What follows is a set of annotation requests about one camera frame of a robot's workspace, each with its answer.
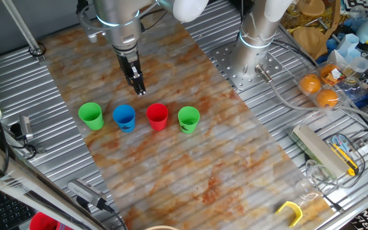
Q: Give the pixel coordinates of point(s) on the silver metal rod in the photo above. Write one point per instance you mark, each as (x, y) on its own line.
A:
(21, 27)

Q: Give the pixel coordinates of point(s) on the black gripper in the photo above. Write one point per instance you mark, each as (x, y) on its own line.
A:
(128, 59)

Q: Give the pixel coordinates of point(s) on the yellow utility knife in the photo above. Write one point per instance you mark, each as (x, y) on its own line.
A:
(347, 161)

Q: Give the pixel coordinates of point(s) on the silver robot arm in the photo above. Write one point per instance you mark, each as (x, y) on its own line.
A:
(120, 22)

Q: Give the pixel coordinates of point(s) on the marble pattern mat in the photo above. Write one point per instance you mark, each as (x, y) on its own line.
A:
(187, 159)

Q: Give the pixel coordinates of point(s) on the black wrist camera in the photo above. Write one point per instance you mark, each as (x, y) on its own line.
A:
(81, 5)

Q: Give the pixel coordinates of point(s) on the blue plastic cup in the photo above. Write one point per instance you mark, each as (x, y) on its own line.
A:
(125, 123)

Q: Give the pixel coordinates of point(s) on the black white fiducial marker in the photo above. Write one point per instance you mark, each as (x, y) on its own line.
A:
(359, 4)

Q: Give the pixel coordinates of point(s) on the black round knob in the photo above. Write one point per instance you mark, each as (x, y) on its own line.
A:
(15, 129)

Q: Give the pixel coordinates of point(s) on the yellow U-shaped plastic piece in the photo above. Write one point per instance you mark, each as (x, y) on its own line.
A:
(299, 215)

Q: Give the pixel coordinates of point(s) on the round wooden plate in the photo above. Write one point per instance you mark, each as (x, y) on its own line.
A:
(311, 7)
(308, 41)

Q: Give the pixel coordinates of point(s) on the silver metal frame beam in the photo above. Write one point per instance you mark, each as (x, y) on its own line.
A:
(27, 185)

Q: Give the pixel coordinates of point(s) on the white green long box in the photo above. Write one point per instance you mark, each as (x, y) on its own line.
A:
(318, 150)

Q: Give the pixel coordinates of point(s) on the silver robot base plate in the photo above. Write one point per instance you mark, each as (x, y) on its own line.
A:
(225, 60)

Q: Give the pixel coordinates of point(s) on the orange fruit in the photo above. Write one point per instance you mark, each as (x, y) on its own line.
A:
(327, 98)
(310, 83)
(326, 69)

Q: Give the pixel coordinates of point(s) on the red stacked plastic cup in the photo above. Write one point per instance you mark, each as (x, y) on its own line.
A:
(43, 222)

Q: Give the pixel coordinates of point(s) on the white hexagonal box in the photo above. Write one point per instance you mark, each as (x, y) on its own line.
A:
(347, 44)

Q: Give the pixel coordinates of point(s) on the clear plastic cup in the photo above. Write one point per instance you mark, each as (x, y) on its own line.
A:
(321, 179)
(305, 191)

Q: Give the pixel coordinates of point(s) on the clear measuring cup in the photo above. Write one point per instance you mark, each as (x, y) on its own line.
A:
(359, 64)

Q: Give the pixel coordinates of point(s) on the black keyboard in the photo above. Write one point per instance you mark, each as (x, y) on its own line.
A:
(5, 211)

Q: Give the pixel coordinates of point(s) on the beige round rim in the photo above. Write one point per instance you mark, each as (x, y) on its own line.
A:
(161, 227)

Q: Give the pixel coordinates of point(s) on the silver depth camera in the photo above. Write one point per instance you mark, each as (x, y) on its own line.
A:
(26, 126)
(86, 191)

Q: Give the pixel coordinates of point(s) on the green plastic cup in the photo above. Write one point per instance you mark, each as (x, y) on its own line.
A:
(192, 123)
(91, 119)

